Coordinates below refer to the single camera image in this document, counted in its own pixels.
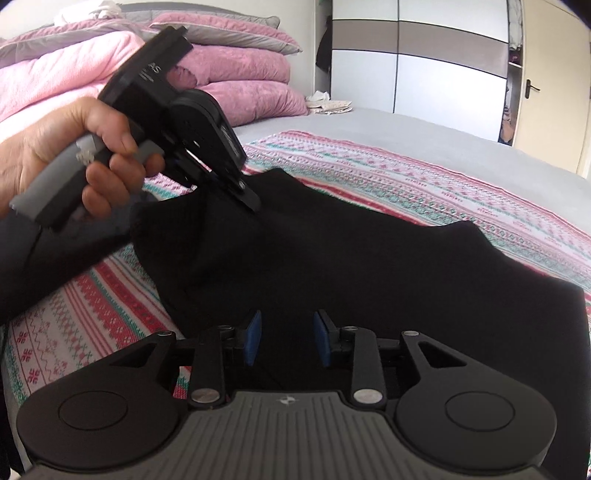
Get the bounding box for cream door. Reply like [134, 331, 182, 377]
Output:
[512, 0, 591, 178]

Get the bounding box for open closet shelf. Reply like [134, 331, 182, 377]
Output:
[499, 0, 525, 145]

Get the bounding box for white cloth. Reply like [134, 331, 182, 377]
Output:
[55, 0, 123, 26]

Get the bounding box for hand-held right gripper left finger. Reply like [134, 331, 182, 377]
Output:
[111, 309, 263, 409]

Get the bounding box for grey and mauve quilt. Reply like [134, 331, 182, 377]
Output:
[0, 2, 160, 70]

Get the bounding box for black pants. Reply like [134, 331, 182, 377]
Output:
[131, 167, 591, 480]

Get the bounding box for small pale cloth pile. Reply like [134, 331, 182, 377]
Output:
[305, 91, 354, 115]

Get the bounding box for white and grey wardrobe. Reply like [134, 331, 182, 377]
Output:
[330, 0, 511, 139]

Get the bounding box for red green patterned blanket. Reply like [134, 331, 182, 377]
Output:
[2, 130, 591, 416]

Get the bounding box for grey bed sheet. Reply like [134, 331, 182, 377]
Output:
[231, 107, 591, 232]

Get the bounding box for mauve fuzzy pillow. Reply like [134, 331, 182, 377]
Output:
[178, 45, 293, 88]
[198, 80, 309, 127]

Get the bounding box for person's left forearm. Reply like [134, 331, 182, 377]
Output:
[0, 203, 139, 328]

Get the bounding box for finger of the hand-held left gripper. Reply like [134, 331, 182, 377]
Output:
[185, 150, 262, 214]

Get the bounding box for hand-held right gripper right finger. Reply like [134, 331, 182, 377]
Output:
[313, 308, 467, 406]

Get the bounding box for grey and pink pillow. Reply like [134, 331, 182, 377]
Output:
[148, 11, 302, 56]

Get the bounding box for person's left hand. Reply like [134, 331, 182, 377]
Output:
[0, 97, 165, 217]

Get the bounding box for bright pink duvet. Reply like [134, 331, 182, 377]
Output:
[0, 31, 151, 125]

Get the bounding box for dark hanging garment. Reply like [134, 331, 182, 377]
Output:
[316, 16, 333, 70]

